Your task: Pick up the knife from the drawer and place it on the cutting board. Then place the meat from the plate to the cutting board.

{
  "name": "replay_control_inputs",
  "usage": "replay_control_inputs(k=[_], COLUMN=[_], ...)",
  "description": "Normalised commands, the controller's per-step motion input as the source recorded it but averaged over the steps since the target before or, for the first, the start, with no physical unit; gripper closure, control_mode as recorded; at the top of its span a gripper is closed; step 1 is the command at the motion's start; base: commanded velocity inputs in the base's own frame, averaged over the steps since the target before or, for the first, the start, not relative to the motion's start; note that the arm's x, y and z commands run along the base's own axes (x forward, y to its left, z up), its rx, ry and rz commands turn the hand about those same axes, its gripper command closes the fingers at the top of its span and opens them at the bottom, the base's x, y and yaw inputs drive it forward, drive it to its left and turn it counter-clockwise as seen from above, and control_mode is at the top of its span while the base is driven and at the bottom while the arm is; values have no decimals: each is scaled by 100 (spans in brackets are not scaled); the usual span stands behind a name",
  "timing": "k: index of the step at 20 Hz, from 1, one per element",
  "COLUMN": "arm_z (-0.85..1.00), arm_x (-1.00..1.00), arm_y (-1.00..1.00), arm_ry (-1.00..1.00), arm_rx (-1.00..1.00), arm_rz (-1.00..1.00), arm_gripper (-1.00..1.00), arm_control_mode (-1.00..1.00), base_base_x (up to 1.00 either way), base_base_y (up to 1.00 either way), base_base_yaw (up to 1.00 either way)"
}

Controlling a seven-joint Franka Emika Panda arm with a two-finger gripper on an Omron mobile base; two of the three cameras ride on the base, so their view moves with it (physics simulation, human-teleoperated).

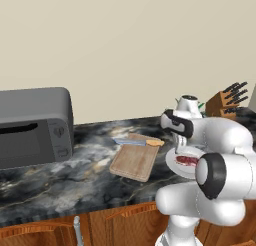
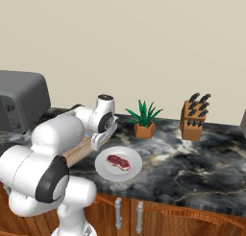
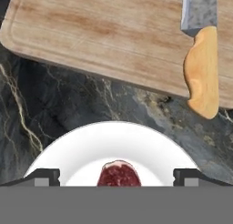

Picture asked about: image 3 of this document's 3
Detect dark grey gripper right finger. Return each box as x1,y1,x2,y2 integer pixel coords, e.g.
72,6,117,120
173,168,233,188

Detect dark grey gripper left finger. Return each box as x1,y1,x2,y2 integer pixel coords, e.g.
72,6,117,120
0,168,61,188

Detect red raw meat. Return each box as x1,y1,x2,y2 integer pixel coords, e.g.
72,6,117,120
96,160,142,188

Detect white plate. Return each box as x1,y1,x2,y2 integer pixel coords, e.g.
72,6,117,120
24,121,200,188

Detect wooden cutting board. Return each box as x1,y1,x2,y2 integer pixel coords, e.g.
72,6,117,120
0,0,233,109

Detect wooden-handled knife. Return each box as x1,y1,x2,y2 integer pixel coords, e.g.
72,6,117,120
180,0,220,120

